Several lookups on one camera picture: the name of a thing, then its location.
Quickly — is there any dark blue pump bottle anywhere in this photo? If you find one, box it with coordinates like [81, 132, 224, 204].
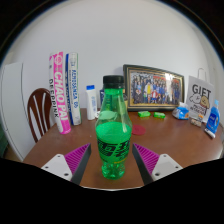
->
[99, 88, 106, 108]

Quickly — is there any small white remote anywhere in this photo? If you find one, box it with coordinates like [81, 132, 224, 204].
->
[203, 128, 217, 139]

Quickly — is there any white bottle with blue cap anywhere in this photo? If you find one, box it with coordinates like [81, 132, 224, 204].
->
[85, 84, 98, 121]

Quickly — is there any flat round red coaster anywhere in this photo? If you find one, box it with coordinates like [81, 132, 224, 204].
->
[131, 124, 147, 136]

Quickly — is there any blue detergent bottle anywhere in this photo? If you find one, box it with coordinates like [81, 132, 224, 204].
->
[205, 99, 222, 135]

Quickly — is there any blue white tissue pack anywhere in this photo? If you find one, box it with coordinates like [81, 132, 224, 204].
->
[172, 102, 190, 121]

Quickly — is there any white green-blue shuttlecock tube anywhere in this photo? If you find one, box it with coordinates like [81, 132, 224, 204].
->
[65, 52, 83, 127]

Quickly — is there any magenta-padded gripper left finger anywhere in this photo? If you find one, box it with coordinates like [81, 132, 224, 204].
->
[40, 143, 93, 186]

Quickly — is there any brown wooden chair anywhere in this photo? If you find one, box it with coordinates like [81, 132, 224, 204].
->
[27, 87, 53, 144]

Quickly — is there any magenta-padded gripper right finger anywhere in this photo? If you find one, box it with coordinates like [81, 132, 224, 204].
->
[131, 143, 184, 186]

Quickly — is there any pink shuttlecock tube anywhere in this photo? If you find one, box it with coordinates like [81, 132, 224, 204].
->
[48, 51, 72, 135]

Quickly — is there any small green packet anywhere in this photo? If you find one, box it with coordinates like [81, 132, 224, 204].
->
[153, 111, 167, 120]
[137, 110, 152, 118]

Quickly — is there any framed group picture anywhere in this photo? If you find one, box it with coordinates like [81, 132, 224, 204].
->
[122, 64, 185, 112]

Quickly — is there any small patterned box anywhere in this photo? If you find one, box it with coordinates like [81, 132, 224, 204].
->
[189, 116, 203, 128]

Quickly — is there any green plastic drink bottle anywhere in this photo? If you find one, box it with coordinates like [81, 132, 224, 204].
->
[94, 75, 133, 181]

